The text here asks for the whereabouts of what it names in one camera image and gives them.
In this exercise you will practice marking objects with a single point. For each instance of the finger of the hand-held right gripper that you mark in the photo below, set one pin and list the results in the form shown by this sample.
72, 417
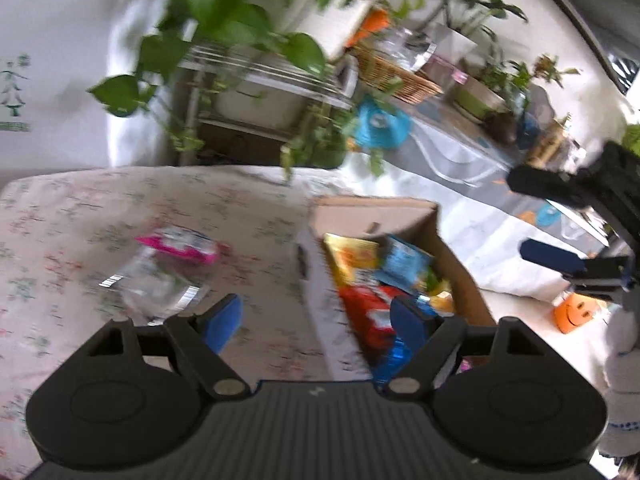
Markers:
545, 182
550, 257

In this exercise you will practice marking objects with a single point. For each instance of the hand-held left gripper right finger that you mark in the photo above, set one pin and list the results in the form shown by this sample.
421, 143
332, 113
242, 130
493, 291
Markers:
410, 316

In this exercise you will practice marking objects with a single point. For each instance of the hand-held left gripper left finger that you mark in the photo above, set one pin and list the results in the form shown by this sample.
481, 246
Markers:
225, 320

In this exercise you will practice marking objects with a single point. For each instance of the red snack packet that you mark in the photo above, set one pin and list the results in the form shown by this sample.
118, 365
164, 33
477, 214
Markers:
367, 315

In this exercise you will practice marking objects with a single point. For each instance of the green snack packet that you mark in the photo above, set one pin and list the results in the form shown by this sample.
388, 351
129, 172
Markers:
433, 280

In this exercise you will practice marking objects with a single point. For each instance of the blue foil snack packet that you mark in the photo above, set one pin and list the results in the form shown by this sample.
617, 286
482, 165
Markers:
395, 360

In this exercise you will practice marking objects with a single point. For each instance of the light blue snack packet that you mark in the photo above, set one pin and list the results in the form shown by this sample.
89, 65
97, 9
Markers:
405, 262

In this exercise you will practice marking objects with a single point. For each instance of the cardboard box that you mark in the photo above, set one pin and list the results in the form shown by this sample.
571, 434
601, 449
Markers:
455, 270

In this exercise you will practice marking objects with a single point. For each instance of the purple snack packet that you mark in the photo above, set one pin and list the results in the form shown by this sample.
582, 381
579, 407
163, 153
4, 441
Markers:
466, 366

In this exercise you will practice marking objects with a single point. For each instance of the silver clear snack packet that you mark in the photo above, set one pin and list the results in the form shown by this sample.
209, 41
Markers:
150, 287

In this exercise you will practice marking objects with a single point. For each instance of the pink snack packet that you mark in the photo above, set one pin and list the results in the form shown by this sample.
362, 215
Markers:
185, 247

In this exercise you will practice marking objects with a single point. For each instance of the yellow barcode snack packet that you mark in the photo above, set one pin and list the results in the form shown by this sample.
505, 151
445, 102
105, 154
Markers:
350, 255

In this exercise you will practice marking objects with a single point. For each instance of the glass jar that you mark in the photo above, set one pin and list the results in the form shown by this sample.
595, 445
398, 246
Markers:
550, 145

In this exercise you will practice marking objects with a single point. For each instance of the blue vase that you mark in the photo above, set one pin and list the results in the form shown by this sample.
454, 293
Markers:
530, 130

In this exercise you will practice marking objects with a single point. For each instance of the green leafy plant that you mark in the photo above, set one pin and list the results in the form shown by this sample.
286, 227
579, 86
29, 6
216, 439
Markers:
632, 137

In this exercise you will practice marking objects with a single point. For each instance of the orange smiley pumpkin bucket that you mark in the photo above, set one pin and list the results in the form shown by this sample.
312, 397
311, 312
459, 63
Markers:
575, 315

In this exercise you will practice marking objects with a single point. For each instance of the brown round pot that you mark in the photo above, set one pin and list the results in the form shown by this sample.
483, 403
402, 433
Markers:
501, 127

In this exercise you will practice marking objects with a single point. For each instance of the clear acrylic table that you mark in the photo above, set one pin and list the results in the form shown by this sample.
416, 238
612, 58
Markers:
450, 155

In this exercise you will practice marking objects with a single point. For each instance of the green plant pot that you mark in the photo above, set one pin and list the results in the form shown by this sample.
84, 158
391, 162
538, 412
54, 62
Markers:
475, 100

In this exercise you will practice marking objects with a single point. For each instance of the small leafy plant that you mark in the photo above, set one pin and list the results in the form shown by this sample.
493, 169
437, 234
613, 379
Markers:
520, 75

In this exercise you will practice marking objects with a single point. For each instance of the grey square pot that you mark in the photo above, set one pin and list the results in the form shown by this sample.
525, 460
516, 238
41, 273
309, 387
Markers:
450, 45

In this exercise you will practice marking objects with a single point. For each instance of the blue round ornament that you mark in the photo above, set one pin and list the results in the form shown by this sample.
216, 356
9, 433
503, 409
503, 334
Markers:
380, 125

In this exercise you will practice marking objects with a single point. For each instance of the floral tablecloth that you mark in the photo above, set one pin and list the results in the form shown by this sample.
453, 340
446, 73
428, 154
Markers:
75, 220

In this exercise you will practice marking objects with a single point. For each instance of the wicker basket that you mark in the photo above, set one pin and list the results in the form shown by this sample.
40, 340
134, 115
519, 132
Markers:
395, 80

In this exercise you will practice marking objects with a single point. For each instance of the dark framed screen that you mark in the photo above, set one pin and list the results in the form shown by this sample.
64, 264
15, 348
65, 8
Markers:
600, 5

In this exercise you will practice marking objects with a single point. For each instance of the clear plastic bag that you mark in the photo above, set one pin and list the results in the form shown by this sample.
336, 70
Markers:
407, 47

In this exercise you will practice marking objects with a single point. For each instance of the orange toy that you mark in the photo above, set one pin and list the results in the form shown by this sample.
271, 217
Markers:
372, 25

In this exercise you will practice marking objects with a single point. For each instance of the white metal rack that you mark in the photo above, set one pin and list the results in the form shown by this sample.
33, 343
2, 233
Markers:
280, 80

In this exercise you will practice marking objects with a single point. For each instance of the white planter pot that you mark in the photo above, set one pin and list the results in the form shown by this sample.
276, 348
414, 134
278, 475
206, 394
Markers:
330, 15

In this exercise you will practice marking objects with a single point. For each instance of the pothos plant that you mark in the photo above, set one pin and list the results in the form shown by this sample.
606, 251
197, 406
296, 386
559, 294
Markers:
215, 5

